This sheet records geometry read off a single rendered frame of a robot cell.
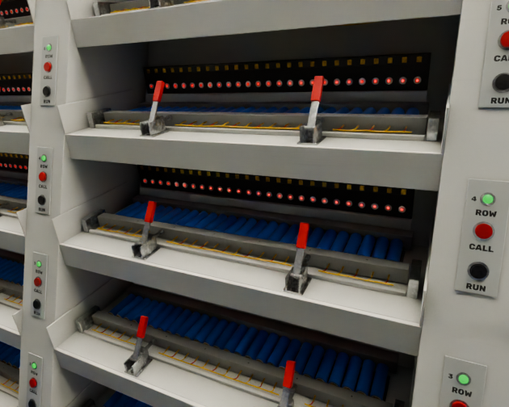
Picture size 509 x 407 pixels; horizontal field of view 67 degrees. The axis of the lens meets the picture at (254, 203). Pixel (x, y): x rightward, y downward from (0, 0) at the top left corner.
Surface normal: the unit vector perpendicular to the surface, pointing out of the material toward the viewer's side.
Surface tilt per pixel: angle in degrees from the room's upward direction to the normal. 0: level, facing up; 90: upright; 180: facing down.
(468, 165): 90
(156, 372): 21
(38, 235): 90
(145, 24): 111
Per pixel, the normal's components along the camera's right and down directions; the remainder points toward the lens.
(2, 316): -0.07, -0.91
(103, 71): 0.90, 0.11
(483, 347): -0.43, 0.03
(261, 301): -0.43, 0.39
